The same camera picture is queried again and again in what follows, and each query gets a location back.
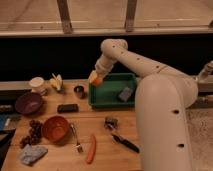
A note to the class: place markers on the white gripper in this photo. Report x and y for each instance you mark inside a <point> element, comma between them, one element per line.
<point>102,67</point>

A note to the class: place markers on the orange apple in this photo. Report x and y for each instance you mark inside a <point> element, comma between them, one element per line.
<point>97,81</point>

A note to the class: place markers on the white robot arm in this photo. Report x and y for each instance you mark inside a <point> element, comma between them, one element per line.
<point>161,99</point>

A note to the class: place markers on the red bowl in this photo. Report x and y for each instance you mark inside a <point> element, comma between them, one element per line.
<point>55,128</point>

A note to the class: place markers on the purple bowl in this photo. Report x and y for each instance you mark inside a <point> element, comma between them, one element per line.
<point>29,103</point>

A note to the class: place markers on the small metal cup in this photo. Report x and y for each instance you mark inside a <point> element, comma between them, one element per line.
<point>79,91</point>

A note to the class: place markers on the green plastic tray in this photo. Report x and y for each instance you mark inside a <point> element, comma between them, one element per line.
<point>107,94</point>

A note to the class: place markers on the peeled banana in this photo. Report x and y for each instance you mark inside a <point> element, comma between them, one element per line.
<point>56,82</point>

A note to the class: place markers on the blue sponge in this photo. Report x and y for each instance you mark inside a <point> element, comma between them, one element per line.
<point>125,94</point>

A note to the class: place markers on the black rectangular block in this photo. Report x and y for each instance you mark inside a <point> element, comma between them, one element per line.
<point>67,108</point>

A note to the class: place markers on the small dark metal object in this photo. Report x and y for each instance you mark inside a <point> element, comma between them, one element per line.
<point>110,123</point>

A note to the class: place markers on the white cup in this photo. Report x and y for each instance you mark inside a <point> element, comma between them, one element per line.
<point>37,85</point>

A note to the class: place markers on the metal fork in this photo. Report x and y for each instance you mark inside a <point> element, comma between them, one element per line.
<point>78,145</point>

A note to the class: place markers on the purple grapes bunch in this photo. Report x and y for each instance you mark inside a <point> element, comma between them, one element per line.
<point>34,134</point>

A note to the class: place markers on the orange carrot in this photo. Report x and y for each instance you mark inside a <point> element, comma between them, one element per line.
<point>92,150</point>

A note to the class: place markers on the grey cloth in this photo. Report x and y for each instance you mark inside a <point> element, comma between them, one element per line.
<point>30,154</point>

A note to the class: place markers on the black handled knife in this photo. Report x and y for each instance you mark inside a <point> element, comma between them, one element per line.
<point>126,143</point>

